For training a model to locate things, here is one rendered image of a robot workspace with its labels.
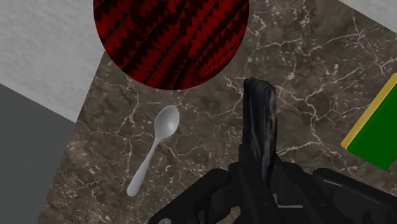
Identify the red black zigzag bowl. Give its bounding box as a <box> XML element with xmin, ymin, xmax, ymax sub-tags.
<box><xmin>93</xmin><ymin>0</ymin><xmax>250</xmax><ymax>91</ymax></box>

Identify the black glossy oblong slab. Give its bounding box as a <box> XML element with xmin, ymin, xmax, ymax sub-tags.
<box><xmin>242</xmin><ymin>77</ymin><xmax>278</xmax><ymax>188</ymax></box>

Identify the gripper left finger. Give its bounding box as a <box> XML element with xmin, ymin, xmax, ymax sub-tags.
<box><xmin>147</xmin><ymin>144</ymin><xmax>280</xmax><ymax>224</ymax></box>

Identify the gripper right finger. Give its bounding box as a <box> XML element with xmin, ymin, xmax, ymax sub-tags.
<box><xmin>268</xmin><ymin>154</ymin><xmax>397</xmax><ymax>224</ymax></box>

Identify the green box with yellow edge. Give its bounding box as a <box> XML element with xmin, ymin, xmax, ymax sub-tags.
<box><xmin>340</xmin><ymin>72</ymin><xmax>397</xmax><ymax>171</ymax></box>

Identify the white plastic spoon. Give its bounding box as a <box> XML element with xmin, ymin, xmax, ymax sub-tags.
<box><xmin>126</xmin><ymin>105</ymin><xmax>181</xmax><ymax>198</ymax></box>

